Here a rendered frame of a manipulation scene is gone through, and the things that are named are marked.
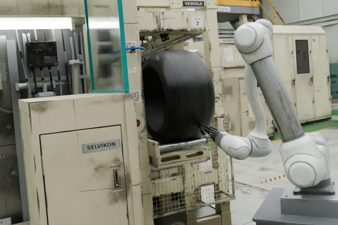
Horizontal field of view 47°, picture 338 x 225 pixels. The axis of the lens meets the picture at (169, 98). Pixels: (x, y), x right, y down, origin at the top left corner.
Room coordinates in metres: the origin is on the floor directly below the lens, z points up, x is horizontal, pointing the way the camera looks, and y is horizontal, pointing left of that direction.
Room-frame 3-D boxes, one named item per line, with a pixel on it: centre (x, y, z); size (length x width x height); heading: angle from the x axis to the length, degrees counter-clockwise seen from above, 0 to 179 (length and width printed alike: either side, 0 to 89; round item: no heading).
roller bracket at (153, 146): (2.40, 0.17, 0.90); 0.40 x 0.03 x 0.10; 25
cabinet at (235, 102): (7.19, -1.44, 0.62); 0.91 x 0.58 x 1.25; 124
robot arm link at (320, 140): (1.82, -0.66, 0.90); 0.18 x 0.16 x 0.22; 153
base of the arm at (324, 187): (1.85, -0.67, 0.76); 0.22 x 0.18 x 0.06; 158
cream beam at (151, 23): (2.80, 0.02, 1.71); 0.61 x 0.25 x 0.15; 115
